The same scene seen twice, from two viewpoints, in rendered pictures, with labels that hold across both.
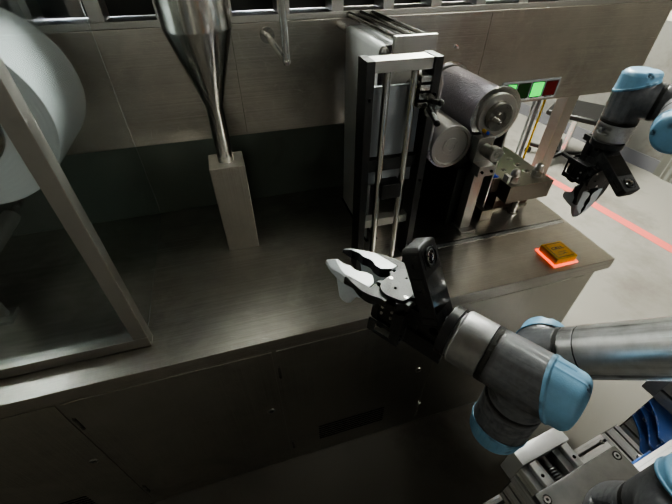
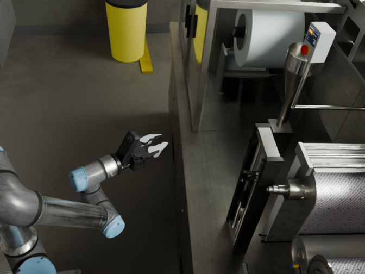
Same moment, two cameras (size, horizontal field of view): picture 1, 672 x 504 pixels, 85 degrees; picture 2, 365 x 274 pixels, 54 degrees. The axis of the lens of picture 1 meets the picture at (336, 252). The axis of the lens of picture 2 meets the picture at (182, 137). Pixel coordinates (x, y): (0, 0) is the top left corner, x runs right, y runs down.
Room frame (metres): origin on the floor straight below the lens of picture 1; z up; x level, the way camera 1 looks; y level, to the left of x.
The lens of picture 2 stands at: (0.64, -0.93, 2.16)
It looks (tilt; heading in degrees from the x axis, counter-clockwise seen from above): 44 degrees down; 98
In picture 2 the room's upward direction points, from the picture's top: 6 degrees clockwise
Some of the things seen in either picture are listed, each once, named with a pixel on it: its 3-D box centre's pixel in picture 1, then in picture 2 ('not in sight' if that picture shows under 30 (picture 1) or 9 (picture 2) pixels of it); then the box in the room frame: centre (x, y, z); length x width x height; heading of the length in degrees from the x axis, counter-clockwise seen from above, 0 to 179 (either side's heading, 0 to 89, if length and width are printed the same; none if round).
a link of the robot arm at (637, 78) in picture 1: (632, 96); not in sight; (0.82, -0.65, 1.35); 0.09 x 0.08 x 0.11; 49
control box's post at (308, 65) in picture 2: (282, 6); (301, 83); (0.86, 0.11, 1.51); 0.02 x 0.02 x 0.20
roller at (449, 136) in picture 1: (429, 129); (338, 254); (1.07, -0.28, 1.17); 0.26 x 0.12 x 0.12; 16
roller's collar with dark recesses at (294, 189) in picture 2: not in sight; (295, 189); (0.89, -0.20, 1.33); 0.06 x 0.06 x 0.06; 16
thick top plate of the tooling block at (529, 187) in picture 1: (492, 163); not in sight; (1.19, -0.56, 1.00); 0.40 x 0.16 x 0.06; 16
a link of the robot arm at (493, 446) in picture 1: (509, 405); (93, 197); (0.25, -0.24, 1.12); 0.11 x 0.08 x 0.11; 139
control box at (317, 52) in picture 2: not in sight; (315, 42); (0.86, 0.10, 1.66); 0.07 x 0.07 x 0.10; 23
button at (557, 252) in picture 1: (557, 252); not in sight; (0.81, -0.65, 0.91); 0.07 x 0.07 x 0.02; 16
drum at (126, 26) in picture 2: not in sight; (126, 27); (-0.57, 2.43, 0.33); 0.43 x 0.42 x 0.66; 24
